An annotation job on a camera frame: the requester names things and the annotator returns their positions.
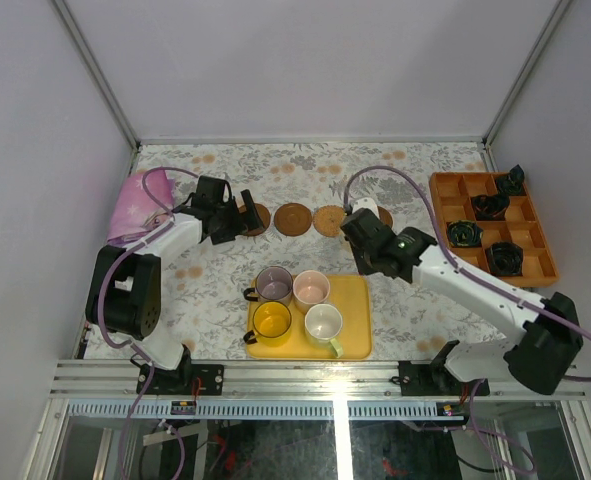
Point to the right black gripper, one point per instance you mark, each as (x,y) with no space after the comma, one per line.
(362,267)

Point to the black coiled item middle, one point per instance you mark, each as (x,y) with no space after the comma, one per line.
(490,207)

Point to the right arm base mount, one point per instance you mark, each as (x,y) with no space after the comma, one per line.
(427,380)

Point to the purple folded cloth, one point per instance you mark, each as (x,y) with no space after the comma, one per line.
(140,208)

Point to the woven rattan coaster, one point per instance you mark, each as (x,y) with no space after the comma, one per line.
(328,219)

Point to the pink cup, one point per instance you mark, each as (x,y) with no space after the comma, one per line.
(310,288)

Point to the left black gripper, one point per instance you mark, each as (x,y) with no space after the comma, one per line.
(238,218)

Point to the black coiled item top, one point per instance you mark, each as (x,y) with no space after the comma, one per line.
(512,182)

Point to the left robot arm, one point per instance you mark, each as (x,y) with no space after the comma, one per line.
(125,299)

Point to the black coiled item bottom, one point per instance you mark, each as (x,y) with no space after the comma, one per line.
(505,259)

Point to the yellow plastic tray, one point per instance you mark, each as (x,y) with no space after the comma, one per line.
(351,296)

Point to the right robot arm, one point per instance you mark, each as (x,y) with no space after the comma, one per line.
(535,351)

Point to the white mug green handle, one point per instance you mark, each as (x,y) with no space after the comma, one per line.
(323,323)

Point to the orange compartment organizer tray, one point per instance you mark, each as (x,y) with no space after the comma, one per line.
(451,195)

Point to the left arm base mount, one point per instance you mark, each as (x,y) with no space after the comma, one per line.
(196,380)

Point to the reddish brown wooden coaster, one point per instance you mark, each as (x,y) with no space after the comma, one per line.
(385,216)

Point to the yellow mug black handle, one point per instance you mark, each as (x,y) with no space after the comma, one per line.
(270,325)

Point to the purple mug black handle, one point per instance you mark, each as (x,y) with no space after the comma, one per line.
(272,284)

